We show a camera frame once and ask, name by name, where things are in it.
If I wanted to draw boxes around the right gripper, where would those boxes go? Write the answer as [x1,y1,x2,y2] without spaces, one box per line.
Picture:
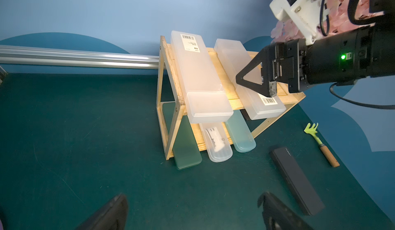
[236,39,309,97]

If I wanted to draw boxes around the pink cherry blossom tree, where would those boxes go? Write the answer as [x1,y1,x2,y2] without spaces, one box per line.
[271,0,384,42]

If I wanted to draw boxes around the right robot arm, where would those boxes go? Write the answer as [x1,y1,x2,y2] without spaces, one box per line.
[236,0,395,97]

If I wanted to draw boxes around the green toy rake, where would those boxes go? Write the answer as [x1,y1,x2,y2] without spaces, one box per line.
[304,123,340,167]

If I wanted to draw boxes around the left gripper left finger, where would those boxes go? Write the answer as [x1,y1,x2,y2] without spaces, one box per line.
[76,194,129,230]

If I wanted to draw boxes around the black pencil case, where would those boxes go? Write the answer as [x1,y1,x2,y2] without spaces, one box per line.
[270,147,325,216]

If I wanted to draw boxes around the aluminium frame back bar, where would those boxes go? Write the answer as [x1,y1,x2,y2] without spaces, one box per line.
[1,45,159,70]

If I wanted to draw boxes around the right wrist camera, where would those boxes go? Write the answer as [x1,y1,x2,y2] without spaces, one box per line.
[270,0,329,46]

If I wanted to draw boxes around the dark green pencil case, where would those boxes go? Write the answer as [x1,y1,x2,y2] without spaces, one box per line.
[162,102,202,170]

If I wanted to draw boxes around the light blue pencil case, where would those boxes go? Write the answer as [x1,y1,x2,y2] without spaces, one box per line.
[225,110,256,153]

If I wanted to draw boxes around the wooden two-tier shelf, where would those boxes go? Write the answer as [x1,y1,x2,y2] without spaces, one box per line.
[156,36,306,160]

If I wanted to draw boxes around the wide frosted pencil case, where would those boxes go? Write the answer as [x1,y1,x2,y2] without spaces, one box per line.
[171,31,233,124]

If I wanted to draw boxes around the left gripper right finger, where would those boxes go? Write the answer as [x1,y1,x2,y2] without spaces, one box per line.
[257,192,313,230]

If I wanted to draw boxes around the narrow frosted pencil case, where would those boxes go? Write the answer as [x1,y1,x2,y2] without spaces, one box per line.
[213,38,287,121]

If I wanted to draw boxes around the clear rounded pencil case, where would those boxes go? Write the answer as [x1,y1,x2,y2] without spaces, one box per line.
[199,122,233,163]

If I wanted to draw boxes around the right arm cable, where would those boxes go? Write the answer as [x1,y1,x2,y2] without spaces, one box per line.
[319,0,395,110]

